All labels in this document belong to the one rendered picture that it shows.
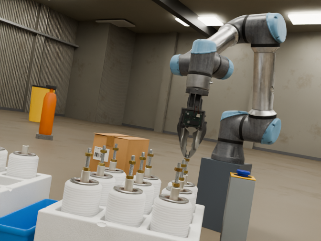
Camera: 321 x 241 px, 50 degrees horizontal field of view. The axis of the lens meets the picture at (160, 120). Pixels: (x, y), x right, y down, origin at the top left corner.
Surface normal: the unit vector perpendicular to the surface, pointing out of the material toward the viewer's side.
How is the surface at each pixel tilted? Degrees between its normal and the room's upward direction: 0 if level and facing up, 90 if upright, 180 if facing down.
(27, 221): 88
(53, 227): 90
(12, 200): 90
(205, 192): 90
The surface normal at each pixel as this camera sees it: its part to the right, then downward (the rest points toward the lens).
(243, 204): -0.17, -0.02
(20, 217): 0.98, 0.11
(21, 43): 0.83, 0.13
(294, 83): -0.53, -0.07
